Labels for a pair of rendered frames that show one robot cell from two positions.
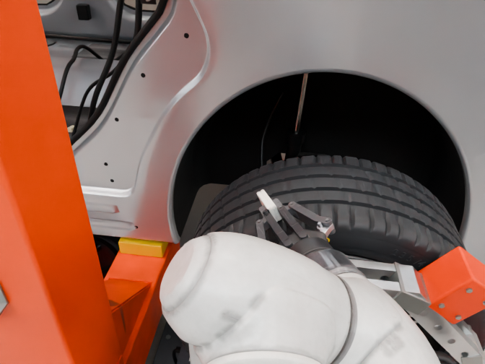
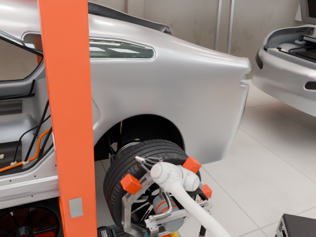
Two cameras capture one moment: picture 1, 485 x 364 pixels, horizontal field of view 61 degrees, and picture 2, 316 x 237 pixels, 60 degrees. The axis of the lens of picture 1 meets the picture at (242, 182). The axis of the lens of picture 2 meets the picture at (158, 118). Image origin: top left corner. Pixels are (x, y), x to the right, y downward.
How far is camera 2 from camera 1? 101 cm
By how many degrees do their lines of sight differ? 28
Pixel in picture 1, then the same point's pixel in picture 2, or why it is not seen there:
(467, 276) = (193, 162)
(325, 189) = (152, 151)
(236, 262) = (165, 165)
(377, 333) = (186, 173)
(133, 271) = not seen: hidden behind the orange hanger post
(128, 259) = not seen: hidden behind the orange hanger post
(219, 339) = (167, 178)
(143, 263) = not seen: hidden behind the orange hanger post
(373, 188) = (163, 147)
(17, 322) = (82, 217)
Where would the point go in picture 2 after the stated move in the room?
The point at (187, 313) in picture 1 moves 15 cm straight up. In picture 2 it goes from (161, 176) to (164, 148)
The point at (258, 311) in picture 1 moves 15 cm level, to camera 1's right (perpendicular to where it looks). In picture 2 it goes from (171, 172) to (198, 164)
